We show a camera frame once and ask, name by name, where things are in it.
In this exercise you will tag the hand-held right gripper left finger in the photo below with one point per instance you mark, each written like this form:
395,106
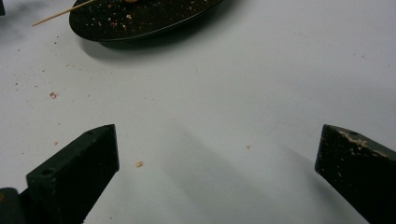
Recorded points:
73,174

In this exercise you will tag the skewered food piece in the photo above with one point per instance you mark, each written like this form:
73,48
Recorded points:
130,1

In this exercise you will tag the black round plate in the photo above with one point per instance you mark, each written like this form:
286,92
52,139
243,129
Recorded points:
140,18

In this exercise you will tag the wooden skewer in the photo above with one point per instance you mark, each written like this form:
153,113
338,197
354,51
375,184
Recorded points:
60,13

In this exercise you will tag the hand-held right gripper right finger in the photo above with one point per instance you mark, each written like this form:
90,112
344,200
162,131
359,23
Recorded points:
358,168

